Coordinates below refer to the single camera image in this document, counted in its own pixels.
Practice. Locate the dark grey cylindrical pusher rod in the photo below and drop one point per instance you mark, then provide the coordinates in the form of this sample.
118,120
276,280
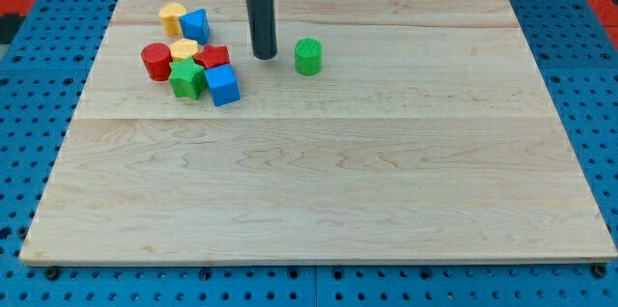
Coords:
262,24

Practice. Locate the red star block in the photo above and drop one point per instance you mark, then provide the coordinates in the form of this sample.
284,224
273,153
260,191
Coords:
212,56

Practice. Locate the blue cube block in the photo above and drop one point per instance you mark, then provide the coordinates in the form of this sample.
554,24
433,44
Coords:
223,85

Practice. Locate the green star block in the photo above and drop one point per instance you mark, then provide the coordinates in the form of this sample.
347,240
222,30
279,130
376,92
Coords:
187,79

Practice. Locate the blue triangular prism block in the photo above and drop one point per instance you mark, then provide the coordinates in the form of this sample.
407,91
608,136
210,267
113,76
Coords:
195,26

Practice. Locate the green cylinder block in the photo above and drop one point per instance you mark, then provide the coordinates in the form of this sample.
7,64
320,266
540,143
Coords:
308,56

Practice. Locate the yellow heart-shaped block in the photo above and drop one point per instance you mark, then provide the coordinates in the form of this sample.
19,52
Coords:
169,16

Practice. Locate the yellow hexagon block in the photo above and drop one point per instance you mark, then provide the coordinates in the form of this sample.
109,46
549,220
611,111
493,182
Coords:
183,49

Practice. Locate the red cylinder block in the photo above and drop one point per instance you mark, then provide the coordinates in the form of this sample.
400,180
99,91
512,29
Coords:
157,58

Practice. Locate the light wooden board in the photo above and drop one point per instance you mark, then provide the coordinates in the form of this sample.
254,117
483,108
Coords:
428,138

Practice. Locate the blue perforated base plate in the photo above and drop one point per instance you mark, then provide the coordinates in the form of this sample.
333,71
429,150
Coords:
42,76

